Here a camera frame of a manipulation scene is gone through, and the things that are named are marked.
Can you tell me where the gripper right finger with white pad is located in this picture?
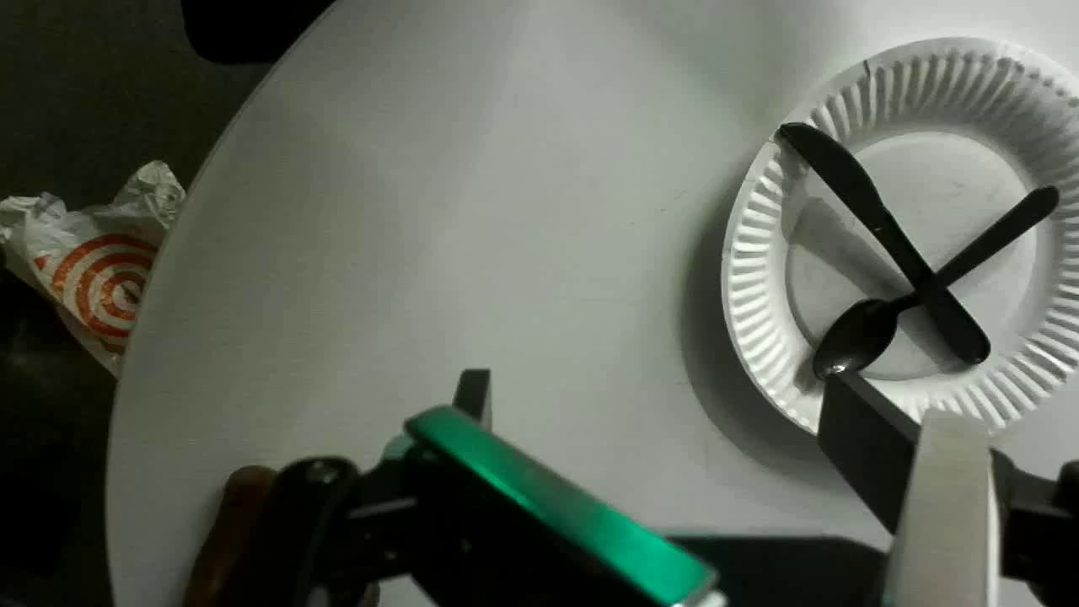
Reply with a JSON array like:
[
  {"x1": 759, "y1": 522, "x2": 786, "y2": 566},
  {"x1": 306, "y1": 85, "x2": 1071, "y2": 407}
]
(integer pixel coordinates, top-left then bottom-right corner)
[{"x1": 814, "y1": 368, "x2": 1079, "y2": 607}]

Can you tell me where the gripper left finger with green pad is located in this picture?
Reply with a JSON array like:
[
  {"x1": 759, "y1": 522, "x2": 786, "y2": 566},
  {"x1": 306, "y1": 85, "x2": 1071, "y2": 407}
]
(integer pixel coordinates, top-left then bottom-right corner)
[{"x1": 181, "y1": 368, "x2": 721, "y2": 607}]

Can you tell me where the white paper plate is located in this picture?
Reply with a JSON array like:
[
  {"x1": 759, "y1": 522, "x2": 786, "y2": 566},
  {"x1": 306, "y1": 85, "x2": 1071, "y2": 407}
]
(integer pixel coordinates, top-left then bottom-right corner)
[{"x1": 719, "y1": 39, "x2": 1079, "y2": 436}]

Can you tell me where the white bag with red target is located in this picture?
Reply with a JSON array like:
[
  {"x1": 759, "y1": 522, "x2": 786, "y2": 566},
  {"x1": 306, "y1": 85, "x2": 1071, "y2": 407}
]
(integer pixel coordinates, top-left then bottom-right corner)
[{"x1": 0, "y1": 159, "x2": 188, "y2": 382}]

